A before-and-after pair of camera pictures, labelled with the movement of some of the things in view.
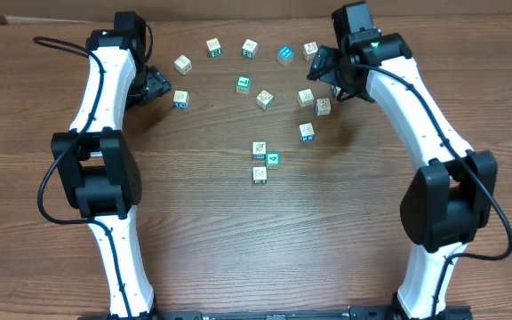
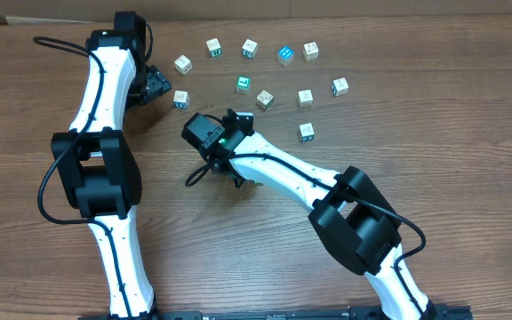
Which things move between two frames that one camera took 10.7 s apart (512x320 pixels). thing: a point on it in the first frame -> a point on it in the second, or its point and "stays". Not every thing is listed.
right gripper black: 324,62 -> 239,181
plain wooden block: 306,98 stays
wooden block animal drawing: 265,100 stays
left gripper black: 156,87 stays
